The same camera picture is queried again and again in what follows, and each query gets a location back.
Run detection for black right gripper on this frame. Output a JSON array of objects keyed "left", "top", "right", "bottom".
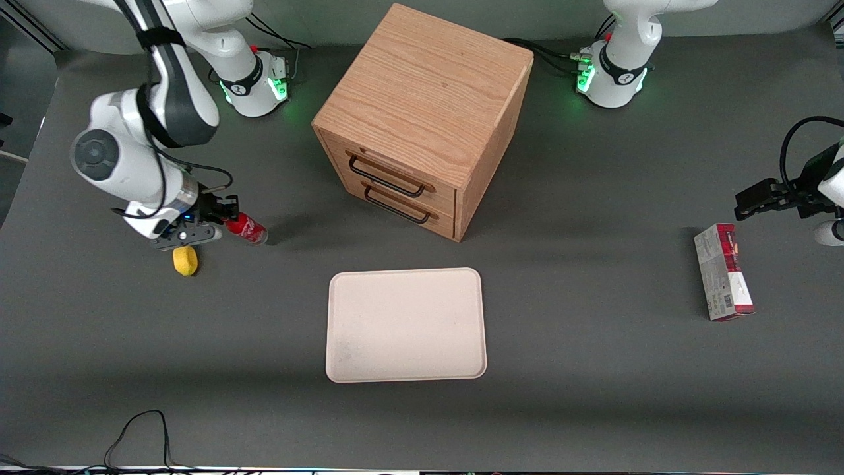
[{"left": 187, "top": 191, "right": 240, "bottom": 227}]

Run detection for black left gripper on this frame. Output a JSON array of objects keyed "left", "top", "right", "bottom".
[{"left": 733, "top": 143, "right": 843, "bottom": 222}]

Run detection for small red coke bottle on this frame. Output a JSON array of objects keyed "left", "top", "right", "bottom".
[{"left": 225, "top": 212, "right": 270, "bottom": 247}]

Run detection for beige rectangular tray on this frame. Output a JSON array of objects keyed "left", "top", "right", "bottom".
[{"left": 325, "top": 267, "right": 488, "bottom": 384}]

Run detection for yellow lemon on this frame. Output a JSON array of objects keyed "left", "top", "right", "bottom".
[{"left": 173, "top": 246, "right": 199, "bottom": 277}]

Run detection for grey and red carton box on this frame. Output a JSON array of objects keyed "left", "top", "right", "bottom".
[{"left": 694, "top": 223, "right": 756, "bottom": 323}]

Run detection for wooden two-drawer cabinet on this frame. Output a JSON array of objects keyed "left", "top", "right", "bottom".
[{"left": 311, "top": 3, "right": 535, "bottom": 243}]

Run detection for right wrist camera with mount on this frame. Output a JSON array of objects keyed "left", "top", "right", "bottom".
[{"left": 150, "top": 223, "right": 223, "bottom": 251}]

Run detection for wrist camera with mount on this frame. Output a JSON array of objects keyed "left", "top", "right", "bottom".
[
  {"left": 812, "top": 205, "right": 844, "bottom": 247},
  {"left": 150, "top": 223, "right": 223, "bottom": 251}
]

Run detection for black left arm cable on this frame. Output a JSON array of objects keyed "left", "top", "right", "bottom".
[{"left": 779, "top": 116, "right": 844, "bottom": 191}]

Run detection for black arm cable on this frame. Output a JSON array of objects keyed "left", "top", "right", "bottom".
[
  {"left": 111, "top": 0, "right": 234, "bottom": 220},
  {"left": 779, "top": 116, "right": 844, "bottom": 191}
]

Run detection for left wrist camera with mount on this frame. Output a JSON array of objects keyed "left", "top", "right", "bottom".
[{"left": 812, "top": 205, "right": 844, "bottom": 247}]

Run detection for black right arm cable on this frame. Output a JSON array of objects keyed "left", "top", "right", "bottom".
[{"left": 111, "top": 0, "right": 234, "bottom": 220}]

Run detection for long black drawer handle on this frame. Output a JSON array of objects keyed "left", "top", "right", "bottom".
[{"left": 347, "top": 154, "right": 427, "bottom": 199}]

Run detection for short black drawer handle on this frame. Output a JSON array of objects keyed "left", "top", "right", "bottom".
[{"left": 363, "top": 186, "right": 432, "bottom": 226}]

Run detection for black right base cables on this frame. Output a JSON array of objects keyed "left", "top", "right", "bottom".
[{"left": 245, "top": 13, "right": 312, "bottom": 85}]

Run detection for black base cables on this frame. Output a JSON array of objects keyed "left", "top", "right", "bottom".
[
  {"left": 504, "top": 15, "right": 617, "bottom": 77},
  {"left": 245, "top": 13, "right": 312, "bottom": 85}
]

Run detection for thin black looped cable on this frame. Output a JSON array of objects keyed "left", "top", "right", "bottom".
[{"left": 0, "top": 409, "right": 264, "bottom": 475}]

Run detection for black left base cables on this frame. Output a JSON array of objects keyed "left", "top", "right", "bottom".
[{"left": 504, "top": 15, "right": 617, "bottom": 77}]

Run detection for grey aluminium frame rail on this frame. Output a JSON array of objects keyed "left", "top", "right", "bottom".
[{"left": 0, "top": 0, "right": 68, "bottom": 53}]

